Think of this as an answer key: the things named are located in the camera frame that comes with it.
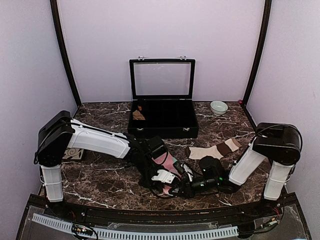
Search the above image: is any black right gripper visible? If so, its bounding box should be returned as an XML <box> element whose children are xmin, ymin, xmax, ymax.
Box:
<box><xmin>170</xmin><ymin>176</ymin><xmax>220</xmax><ymax>200</ymax></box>

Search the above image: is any pink patterned sock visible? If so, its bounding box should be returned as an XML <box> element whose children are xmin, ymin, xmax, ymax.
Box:
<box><xmin>152</xmin><ymin>152</ymin><xmax>181</xmax><ymax>196</ymax></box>

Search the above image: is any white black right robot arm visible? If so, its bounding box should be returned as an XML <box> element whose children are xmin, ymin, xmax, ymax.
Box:
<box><xmin>186</xmin><ymin>122</ymin><xmax>303</xmax><ymax>217</ymax></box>

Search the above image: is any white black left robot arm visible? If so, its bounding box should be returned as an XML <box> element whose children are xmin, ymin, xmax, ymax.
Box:
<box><xmin>34</xmin><ymin>110</ymin><xmax>169</xmax><ymax>218</ymax></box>

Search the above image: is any beige rolled sock in box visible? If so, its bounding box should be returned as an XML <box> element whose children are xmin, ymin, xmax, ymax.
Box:
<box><xmin>132</xmin><ymin>110</ymin><xmax>146</xmax><ymax>121</ymax></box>

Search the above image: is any black compartment storage box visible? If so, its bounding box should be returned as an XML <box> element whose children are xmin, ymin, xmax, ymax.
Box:
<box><xmin>127</xmin><ymin>99</ymin><xmax>199</xmax><ymax>139</ymax></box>

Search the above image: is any beige and brown sock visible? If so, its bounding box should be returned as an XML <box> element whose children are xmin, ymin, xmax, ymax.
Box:
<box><xmin>185</xmin><ymin>137</ymin><xmax>242</xmax><ymax>160</ymax></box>

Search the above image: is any floral square ceramic plate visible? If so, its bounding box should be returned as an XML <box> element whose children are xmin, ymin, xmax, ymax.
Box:
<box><xmin>62</xmin><ymin>148</ymin><xmax>84</xmax><ymax>160</ymax></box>

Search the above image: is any glass-panel black box lid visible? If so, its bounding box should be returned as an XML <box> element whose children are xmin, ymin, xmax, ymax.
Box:
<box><xmin>129</xmin><ymin>57</ymin><xmax>196</xmax><ymax>100</ymax></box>

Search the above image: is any small green circuit board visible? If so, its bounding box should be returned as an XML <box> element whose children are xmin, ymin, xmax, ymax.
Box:
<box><xmin>71</xmin><ymin>224</ymin><xmax>93</xmax><ymax>236</ymax></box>

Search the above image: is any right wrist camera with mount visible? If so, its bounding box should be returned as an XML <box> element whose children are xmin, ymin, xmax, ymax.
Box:
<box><xmin>173</xmin><ymin>161</ymin><xmax>194</xmax><ymax>182</ymax></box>

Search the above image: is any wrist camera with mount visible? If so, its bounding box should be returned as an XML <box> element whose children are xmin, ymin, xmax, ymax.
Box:
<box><xmin>151</xmin><ymin>169</ymin><xmax>176</xmax><ymax>184</ymax></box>
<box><xmin>173</xmin><ymin>161</ymin><xmax>194</xmax><ymax>182</ymax></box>

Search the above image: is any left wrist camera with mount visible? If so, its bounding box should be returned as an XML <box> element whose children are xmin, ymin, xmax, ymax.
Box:
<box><xmin>151</xmin><ymin>169</ymin><xmax>176</xmax><ymax>184</ymax></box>

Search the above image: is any black front rail frame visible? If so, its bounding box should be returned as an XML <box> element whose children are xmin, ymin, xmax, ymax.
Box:
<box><xmin>15</xmin><ymin>193</ymin><xmax>313</xmax><ymax>240</ymax></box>

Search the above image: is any white slotted cable duct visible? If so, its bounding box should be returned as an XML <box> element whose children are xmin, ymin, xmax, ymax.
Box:
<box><xmin>31</xmin><ymin>213</ymin><xmax>239</xmax><ymax>240</ymax></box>

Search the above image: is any black left corner post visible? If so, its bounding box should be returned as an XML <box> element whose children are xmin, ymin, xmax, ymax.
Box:
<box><xmin>49</xmin><ymin>0</ymin><xmax>82</xmax><ymax>108</ymax></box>

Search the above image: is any black corner post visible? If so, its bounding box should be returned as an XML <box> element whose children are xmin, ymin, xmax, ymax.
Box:
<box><xmin>49</xmin><ymin>0</ymin><xmax>82</xmax><ymax>108</ymax></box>
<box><xmin>242</xmin><ymin>0</ymin><xmax>273</xmax><ymax>107</ymax></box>

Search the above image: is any black right corner post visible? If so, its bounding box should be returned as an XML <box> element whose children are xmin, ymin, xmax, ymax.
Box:
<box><xmin>242</xmin><ymin>0</ymin><xmax>273</xmax><ymax>107</ymax></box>

